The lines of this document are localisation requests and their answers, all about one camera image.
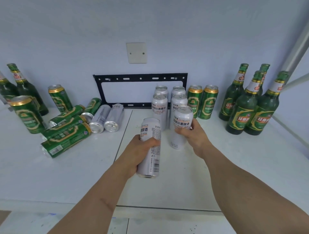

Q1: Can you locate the person's left hand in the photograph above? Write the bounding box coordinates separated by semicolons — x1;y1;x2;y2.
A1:
115;134;161;180

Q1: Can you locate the person's right hand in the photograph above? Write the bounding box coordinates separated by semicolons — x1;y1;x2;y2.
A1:
174;118;212;160

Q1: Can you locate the silver white-label beer can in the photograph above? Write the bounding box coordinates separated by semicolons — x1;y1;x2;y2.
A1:
151;93;169;132
154;85;169;97
170;94;188;114
136;117;162;179
169;105;194;150
171;86;186;97

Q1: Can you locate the white metal shelf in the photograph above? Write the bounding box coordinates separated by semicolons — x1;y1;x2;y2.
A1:
0;14;309;234

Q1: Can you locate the cluster of green beer cans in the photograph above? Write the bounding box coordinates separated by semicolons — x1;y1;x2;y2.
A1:
8;84;103;159

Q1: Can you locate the person's right forearm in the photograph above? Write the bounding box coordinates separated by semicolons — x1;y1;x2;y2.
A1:
199;147;309;234

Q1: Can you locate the person's left forearm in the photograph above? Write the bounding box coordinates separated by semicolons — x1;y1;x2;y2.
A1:
47;163;132;234

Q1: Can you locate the black metal wall bracket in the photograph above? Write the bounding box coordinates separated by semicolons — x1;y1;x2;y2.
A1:
93;72;189;108

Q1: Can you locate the white blank wall plate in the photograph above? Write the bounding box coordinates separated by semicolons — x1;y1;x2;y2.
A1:
126;42;147;64

